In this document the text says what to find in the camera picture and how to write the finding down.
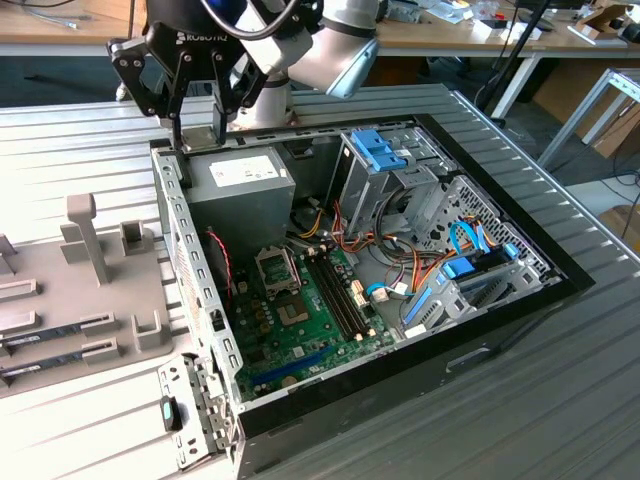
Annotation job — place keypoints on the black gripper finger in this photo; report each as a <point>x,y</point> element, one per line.
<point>129,70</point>
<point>218,90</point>

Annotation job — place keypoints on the silver CPU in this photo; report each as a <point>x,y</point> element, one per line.
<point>200,139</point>

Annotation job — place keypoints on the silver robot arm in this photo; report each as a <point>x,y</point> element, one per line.
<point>345,45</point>

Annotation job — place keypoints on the CPU socket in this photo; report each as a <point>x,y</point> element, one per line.
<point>291,312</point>

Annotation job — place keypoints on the white power supply label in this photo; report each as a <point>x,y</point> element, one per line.
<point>245,170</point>

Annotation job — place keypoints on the wooden desk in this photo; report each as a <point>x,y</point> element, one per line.
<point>50,35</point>
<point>450,35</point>

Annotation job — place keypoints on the grey power supply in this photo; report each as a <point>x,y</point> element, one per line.
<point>235,210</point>

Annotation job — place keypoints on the silver drive cage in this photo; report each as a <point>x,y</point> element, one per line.
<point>360,200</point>

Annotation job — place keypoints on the white barcode sticker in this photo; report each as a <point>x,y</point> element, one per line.
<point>400,150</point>

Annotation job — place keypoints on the grey parts rack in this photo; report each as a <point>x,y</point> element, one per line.
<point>130,295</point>

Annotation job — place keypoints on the black RAM slot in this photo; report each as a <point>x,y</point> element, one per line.
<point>341,293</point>
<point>348,290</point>
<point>327,298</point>
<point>334,296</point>

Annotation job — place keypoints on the white power connector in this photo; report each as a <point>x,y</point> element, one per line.
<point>360,294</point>

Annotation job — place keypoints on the green motherboard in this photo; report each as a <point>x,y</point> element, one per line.
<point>300,345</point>

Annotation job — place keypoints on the dark RAM stick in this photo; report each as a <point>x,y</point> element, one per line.
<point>45,362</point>
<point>45,334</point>

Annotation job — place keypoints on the blue expansion slot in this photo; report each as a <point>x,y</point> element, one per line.
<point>292,365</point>

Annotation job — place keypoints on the round coin battery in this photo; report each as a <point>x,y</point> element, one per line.
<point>288,381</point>

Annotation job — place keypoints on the blue disk carrier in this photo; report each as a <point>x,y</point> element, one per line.
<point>460,270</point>

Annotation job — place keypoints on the black stand pole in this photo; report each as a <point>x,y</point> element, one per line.
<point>522,32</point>

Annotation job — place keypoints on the black latch teal button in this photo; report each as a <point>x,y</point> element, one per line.
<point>170,415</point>

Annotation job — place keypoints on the black PC case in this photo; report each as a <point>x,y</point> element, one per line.
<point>450,345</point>

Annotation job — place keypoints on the silver disk bay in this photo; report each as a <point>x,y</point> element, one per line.
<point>500,300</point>

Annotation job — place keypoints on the open cardboard box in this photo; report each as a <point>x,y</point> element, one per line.
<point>600,25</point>

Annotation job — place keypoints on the large cardboard box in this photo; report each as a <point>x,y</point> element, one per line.
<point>615,125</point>

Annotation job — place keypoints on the flat cardboard sheet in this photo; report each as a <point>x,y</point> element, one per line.
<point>620,220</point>

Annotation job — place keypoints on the blue plastic drive bracket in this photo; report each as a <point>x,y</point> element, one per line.
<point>380,150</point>

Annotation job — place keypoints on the blue plastic rail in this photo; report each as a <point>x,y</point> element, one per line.
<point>417,305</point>

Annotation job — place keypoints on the silver card retention bracket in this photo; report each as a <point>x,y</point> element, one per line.
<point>170,385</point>

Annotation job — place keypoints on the aluminium profile frame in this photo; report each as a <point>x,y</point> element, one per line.
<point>576,115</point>

